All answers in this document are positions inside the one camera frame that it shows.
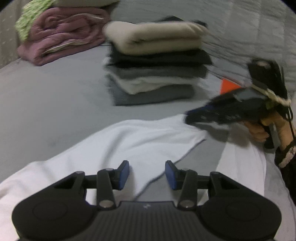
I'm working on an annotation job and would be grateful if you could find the white garment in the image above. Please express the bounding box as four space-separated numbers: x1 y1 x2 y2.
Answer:
1 114 266 240
106 72 200 95

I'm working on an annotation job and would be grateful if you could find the person's right hand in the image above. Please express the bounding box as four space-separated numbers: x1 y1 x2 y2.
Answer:
240 108 296 147

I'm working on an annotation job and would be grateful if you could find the orange object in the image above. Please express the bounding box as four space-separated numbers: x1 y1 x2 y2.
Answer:
220 78 242 94

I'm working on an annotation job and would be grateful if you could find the grey quilted blanket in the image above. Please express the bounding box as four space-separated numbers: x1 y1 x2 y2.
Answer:
111 1 295 120

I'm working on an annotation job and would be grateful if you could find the dark grey folded garment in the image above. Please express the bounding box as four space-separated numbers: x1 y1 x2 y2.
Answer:
107 77 195 106

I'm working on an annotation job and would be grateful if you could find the white folded garment in stack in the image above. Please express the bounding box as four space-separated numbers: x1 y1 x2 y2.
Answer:
106 72 200 95

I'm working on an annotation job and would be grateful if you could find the grey bed sheet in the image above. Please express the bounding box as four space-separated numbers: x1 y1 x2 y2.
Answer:
1 46 295 240

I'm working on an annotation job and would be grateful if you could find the grey folded garment in stack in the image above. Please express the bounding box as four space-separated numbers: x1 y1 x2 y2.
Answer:
105 65 208 79

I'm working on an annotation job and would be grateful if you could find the beige folded garment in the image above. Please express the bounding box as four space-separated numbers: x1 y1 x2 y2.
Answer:
103 21 209 56

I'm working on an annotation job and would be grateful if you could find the pink folded quilt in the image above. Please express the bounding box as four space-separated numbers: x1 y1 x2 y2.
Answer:
17 7 111 66

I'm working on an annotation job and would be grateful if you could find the green floral cloth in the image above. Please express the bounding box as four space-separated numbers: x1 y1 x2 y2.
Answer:
15 0 58 43

